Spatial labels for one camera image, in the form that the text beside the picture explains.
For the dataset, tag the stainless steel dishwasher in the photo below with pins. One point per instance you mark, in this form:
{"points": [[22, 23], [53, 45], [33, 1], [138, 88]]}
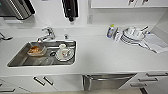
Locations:
{"points": [[110, 81]]}

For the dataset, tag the white cup on saucer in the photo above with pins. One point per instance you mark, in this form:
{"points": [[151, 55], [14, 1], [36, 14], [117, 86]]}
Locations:
{"points": [[64, 53]]}

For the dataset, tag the small chrome sink knob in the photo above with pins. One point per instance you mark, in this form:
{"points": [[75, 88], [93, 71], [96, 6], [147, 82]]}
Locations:
{"points": [[66, 36]]}

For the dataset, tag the white dish soap bottle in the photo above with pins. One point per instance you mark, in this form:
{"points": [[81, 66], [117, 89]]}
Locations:
{"points": [[110, 31]]}

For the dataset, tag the small white bottle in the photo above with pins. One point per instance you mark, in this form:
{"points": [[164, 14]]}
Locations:
{"points": [[117, 35]]}

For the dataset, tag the chrome faucet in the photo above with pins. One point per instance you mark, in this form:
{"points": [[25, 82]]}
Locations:
{"points": [[47, 34]]}

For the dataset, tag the black soap dispenser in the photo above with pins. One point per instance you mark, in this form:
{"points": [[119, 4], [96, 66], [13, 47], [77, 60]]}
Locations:
{"points": [[70, 9]]}

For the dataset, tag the white two-door sink cabinet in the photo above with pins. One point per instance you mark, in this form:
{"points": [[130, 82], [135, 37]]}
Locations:
{"points": [[60, 83]]}

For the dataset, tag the bowl with orange sponge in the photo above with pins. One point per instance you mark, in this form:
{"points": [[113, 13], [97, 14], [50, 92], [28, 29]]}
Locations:
{"points": [[36, 50]]}

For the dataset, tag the steel sink basin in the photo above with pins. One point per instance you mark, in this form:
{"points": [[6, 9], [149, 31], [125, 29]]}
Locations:
{"points": [[18, 60]]}

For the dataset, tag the white wall outlet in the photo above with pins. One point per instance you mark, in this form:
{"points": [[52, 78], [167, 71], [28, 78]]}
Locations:
{"points": [[90, 19]]}

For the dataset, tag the white wall cabinet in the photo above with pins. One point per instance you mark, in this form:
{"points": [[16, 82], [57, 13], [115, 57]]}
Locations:
{"points": [[126, 3]]}

